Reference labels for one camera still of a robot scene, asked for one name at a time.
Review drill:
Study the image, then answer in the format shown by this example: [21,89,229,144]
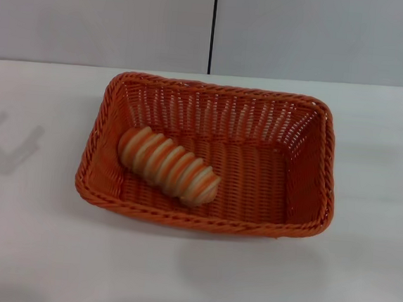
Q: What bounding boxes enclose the orange white striped bread roll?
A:
[113,123,224,210]

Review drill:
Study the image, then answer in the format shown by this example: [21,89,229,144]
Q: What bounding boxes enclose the orange woven plastic basket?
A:
[70,68,345,245]

